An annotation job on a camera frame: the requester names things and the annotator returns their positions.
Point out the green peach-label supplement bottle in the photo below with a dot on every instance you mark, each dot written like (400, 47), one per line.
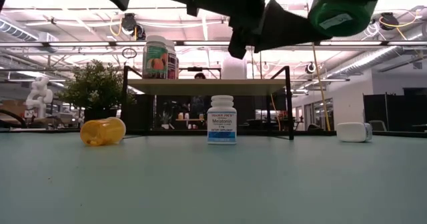
(155, 60)

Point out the silver air duct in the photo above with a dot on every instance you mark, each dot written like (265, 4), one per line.
(20, 34)

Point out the white melatonin bottle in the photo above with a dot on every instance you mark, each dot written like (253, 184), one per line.
(221, 124)

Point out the white bottle purple label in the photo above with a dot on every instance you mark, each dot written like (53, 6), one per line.
(172, 64)

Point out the person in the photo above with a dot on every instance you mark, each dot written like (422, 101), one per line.
(200, 76)

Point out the grey office chair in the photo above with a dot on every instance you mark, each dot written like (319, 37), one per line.
(377, 125)

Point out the wooden shelf black frame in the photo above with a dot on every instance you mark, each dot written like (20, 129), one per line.
(187, 86)

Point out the small white bottle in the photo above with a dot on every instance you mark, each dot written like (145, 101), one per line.
(352, 132)

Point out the green potted plant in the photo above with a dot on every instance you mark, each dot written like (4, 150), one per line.
(96, 84)

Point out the small potted plant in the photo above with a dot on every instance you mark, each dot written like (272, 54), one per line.
(165, 119)

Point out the black office partition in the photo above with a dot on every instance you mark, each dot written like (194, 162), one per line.
(397, 112)

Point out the orange pill vial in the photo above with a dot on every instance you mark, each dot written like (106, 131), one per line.
(102, 132)

